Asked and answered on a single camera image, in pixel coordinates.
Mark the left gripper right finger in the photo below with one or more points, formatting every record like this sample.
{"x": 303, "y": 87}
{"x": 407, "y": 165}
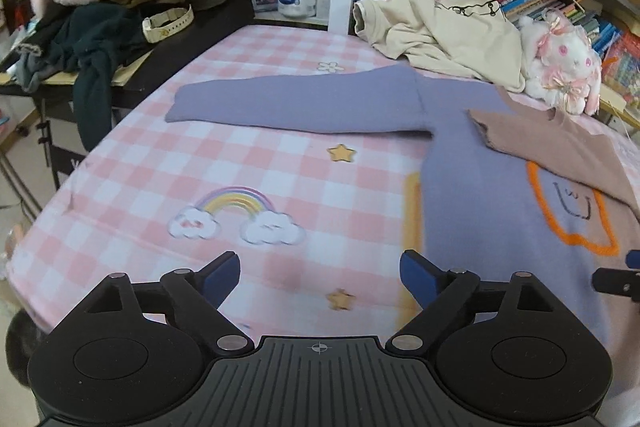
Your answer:
{"x": 443, "y": 297}

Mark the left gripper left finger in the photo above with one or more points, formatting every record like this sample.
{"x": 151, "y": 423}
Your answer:
{"x": 195, "y": 297}

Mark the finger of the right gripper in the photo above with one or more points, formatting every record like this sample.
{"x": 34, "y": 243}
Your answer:
{"x": 619, "y": 282}

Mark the purple knit sweater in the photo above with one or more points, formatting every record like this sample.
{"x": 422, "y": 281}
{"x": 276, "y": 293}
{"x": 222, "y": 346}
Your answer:
{"x": 505, "y": 187}

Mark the pink checked cartoon desk mat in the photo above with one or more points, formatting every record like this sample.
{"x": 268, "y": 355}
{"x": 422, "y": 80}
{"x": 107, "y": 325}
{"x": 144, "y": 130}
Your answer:
{"x": 319, "y": 221}

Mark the white pink plush bunny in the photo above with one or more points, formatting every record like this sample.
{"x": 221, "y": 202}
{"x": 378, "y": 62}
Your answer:
{"x": 559, "y": 65}

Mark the cream t-shirt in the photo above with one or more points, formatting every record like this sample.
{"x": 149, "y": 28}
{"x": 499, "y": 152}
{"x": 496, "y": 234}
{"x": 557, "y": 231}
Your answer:
{"x": 458, "y": 38}

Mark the cream wrist watch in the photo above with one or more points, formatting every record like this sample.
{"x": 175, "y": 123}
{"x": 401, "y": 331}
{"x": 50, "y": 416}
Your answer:
{"x": 163, "y": 25}

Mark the dark green garment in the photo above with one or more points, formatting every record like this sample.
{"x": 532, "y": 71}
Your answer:
{"x": 90, "y": 41}

